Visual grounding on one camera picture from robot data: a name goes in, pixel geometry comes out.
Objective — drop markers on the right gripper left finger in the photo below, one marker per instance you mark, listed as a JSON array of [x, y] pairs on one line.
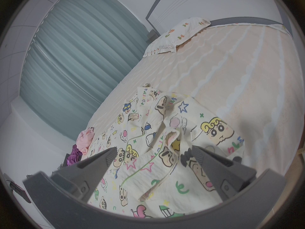
[[81, 178]]

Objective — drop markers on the black garment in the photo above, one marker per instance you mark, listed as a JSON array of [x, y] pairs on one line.
[[65, 161]]

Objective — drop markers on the white printed pillow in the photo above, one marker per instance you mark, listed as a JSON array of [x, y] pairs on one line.
[[176, 34]]

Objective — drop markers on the bed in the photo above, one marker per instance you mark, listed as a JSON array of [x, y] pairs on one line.
[[238, 68]]

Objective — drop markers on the grey bedside table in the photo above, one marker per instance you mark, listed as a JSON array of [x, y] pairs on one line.
[[153, 35]]

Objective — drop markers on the pink garment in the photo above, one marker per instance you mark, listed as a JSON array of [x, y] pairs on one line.
[[84, 139]]

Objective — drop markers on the purple garment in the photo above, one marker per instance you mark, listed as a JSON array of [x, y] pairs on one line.
[[73, 157]]

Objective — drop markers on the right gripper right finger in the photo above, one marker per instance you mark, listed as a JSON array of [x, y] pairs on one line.
[[224, 175]]

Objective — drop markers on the blue-green curtain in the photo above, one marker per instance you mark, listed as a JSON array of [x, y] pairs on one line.
[[95, 32], [47, 92]]

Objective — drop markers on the white printed pyjama top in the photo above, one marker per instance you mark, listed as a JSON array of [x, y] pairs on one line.
[[166, 175]]

